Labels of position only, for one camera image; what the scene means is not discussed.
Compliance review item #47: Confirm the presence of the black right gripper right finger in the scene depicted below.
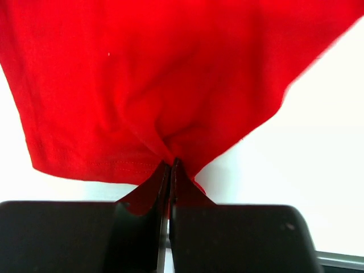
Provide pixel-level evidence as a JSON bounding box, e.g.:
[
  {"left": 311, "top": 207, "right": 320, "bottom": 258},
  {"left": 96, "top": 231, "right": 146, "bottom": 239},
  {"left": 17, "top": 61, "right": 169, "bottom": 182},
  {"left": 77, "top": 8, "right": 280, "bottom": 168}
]
[{"left": 169, "top": 160, "right": 323, "bottom": 272}]

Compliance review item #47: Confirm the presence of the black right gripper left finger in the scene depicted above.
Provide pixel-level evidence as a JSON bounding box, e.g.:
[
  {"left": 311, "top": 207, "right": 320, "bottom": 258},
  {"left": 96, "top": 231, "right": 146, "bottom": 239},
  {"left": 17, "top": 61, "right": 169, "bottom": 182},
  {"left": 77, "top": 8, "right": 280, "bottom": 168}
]
[{"left": 1, "top": 163, "right": 171, "bottom": 272}]

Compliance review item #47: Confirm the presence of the red t-shirt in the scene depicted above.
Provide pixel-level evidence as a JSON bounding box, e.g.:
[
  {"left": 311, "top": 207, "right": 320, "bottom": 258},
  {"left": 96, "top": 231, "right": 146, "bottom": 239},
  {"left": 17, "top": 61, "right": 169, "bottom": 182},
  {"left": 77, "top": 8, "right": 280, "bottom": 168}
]
[{"left": 0, "top": 0, "right": 364, "bottom": 218}]

